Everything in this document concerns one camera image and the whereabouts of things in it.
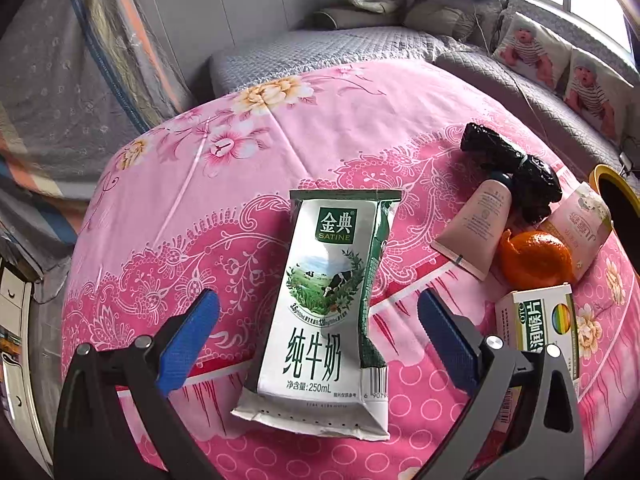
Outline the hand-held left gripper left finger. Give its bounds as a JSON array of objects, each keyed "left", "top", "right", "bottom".
[{"left": 53, "top": 287, "right": 221, "bottom": 480}]

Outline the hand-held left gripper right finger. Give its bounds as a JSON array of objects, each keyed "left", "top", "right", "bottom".
[{"left": 415, "top": 290, "right": 586, "bottom": 480}]

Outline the green white milk carton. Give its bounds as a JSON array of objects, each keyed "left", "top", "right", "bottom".
[{"left": 231, "top": 190, "right": 403, "bottom": 442}]

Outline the yellow rimmed bin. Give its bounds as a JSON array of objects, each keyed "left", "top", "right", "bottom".
[{"left": 589, "top": 165, "right": 640, "bottom": 286}]

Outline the white green medicine box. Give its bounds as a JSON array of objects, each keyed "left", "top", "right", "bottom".
[{"left": 495, "top": 284, "right": 581, "bottom": 396}]

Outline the pink hand cream tube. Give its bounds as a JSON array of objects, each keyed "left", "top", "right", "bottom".
[{"left": 431, "top": 170, "right": 513, "bottom": 281}]

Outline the orange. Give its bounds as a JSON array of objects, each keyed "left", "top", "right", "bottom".
[{"left": 498, "top": 230, "right": 575, "bottom": 291}]

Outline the pink floral bedsheet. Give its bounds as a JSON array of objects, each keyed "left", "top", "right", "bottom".
[{"left": 60, "top": 57, "right": 640, "bottom": 480}]

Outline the white low cabinet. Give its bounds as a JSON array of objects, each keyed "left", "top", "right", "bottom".
[{"left": 0, "top": 255, "right": 53, "bottom": 466}]

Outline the black plastic bag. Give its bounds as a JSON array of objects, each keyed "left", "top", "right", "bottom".
[{"left": 460, "top": 122, "right": 563, "bottom": 223}]

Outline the small pink tissue pack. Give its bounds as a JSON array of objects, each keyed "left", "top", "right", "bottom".
[{"left": 542, "top": 183, "right": 613, "bottom": 281}]

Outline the striped grey cloth cover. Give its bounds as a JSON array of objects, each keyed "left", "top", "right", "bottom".
[{"left": 0, "top": 0, "right": 196, "bottom": 306}]

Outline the baby print pillow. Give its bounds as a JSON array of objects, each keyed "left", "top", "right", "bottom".
[
  {"left": 492, "top": 12, "right": 573, "bottom": 91},
  {"left": 562, "top": 47, "right": 633, "bottom": 143}
]

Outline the grey quilted sofa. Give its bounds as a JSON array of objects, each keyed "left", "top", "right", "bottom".
[{"left": 207, "top": 0, "right": 640, "bottom": 181}]

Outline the beige cushion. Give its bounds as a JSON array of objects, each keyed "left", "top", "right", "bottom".
[{"left": 402, "top": 0, "right": 476, "bottom": 43}]

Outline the grey pillow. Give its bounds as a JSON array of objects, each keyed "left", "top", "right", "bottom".
[{"left": 312, "top": 6, "right": 401, "bottom": 31}]

